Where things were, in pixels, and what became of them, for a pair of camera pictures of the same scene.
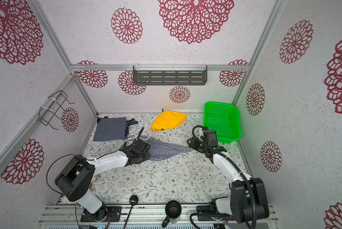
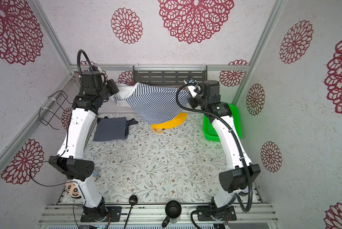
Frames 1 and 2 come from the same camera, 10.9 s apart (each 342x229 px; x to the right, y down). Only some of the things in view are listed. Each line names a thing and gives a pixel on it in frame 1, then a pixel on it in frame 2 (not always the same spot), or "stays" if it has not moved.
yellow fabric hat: [168, 119] stays
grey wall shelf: [168, 75] stays
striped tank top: [157, 148] to [152, 103]
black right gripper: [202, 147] to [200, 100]
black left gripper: [147, 155] to [112, 83]
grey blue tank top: [112, 128] stays
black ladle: [133, 201] stays
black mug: [173, 209] stays
